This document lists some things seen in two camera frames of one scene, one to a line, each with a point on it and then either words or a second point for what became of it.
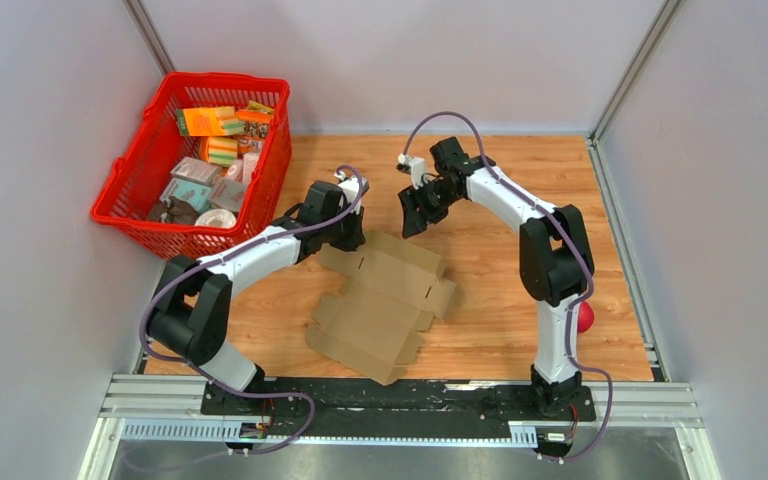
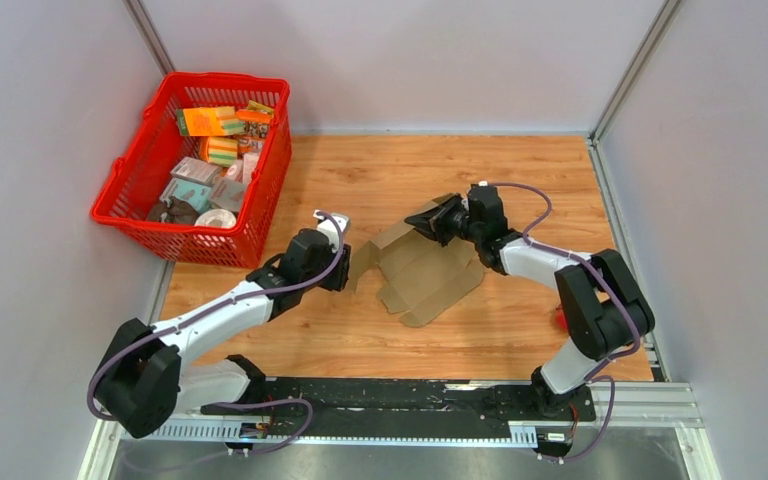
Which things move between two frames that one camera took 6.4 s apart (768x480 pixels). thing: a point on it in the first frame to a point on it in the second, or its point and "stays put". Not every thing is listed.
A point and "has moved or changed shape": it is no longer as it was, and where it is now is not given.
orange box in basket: [199, 121] stays put
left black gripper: [356, 238] to [340, 278]
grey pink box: [228, 194] stays put
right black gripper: [416, 221] to [437, 230]
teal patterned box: [198, 194] stays put
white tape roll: [216, 218] stays put
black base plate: [400, 401] stays put
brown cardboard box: [391, 292] has moved or changed shape
